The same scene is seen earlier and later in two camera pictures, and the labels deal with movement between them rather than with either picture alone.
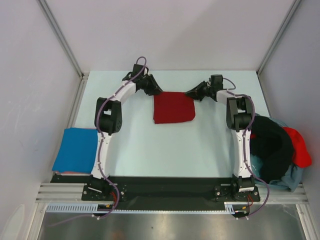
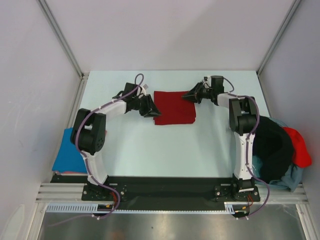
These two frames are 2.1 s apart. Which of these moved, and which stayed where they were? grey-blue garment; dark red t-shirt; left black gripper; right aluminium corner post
Moved: left black gripper
Stayed: grey-blue garment; right aluminium corner post; dark red t-shirt
